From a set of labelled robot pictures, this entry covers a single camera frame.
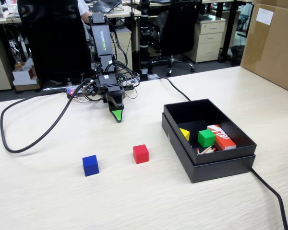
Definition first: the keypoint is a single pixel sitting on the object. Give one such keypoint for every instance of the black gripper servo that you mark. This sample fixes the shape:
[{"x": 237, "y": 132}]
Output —
[{"x": 105, "y": 87}]

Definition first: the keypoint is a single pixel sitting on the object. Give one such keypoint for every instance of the red cube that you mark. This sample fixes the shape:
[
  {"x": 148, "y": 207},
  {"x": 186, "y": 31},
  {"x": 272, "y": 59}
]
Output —
[{"x": 140, "y": 154}]

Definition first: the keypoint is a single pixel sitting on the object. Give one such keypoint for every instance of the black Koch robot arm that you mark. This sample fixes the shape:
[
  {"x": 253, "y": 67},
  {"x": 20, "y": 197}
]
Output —
[{"x": 102, "y": 36}]

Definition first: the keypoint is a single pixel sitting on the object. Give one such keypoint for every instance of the blue cube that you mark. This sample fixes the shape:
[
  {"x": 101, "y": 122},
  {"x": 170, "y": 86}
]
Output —
[{"x": 90, "y": 166}]

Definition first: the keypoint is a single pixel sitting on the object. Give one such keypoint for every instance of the green cube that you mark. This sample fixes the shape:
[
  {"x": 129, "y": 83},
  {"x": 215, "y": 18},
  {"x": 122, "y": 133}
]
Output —
[{"x": 206, "y": 139}]

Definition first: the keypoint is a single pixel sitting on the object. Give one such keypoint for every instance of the controller board red LED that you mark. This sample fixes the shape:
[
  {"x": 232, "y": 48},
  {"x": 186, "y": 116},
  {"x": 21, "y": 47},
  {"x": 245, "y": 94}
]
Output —
[{"x": 70, "y": 91}]

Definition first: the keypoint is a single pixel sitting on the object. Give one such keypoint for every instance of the black stand pole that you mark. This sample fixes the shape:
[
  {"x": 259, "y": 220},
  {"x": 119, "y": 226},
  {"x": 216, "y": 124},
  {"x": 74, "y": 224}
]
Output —
[{"x": 144, "y": 48}]

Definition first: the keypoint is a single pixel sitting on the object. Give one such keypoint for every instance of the black box inner tray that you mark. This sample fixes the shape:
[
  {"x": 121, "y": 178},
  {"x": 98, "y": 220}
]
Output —
[{"x": 182, "y": 112}]

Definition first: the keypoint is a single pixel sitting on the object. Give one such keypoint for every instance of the yellow wooden block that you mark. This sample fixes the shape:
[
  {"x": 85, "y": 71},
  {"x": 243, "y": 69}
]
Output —
[{"x": 186, "y": 135}]

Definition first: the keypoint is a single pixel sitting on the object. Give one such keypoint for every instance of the black high-back office chair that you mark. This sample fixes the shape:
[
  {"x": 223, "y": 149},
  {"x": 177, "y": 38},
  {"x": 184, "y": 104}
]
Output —
[{"x": 55, "y": 40}]

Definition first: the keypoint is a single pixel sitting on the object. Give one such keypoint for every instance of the white cardboard box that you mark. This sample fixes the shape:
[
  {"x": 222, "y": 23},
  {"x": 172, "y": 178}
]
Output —
[{"x": 24, "y": 75}]

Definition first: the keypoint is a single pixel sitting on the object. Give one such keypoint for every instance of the wooden match red head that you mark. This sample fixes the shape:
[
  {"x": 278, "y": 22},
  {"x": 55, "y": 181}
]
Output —
[
  {"x": 206, "y": 150},
  {"x": 211, "y": 151}
]

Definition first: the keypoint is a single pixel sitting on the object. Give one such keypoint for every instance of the black office chair chrome base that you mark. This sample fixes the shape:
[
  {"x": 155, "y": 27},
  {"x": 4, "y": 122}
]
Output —
[{"x": 180, "y": 28}]

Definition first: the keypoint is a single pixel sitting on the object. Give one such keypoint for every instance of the black laptop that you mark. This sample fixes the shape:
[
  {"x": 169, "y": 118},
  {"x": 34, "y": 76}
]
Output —
[{"x": 105, "y": 6}]

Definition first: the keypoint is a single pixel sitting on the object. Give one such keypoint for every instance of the seated person white shirt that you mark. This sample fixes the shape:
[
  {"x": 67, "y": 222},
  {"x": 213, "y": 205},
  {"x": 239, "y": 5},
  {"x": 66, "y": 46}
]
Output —
[{"x": 82, "y": 9}]

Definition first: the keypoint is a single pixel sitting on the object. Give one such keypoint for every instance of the orange white matchbox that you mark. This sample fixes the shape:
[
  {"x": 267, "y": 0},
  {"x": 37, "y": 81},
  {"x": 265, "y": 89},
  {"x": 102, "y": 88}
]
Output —
[{"x": 224, "y": 141}]

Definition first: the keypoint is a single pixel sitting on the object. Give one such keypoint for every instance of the beige drawer cabinet with lock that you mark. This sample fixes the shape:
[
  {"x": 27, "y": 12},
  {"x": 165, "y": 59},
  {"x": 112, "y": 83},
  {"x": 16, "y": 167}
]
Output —
[{"x": 210, "y": 40}]

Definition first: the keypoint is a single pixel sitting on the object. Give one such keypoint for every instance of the black trash bin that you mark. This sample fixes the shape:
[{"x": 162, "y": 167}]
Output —
[{"x": 237, "y": 55}]

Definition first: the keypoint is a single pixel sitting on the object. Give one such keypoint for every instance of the large cardboard box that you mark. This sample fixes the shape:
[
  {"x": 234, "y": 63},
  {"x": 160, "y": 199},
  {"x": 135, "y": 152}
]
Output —
[{"x": 273, "y": 48}]

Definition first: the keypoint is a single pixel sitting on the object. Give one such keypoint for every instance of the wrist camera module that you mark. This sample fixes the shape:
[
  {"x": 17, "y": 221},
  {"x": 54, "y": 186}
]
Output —
[{"x": 91, "y": 91}]

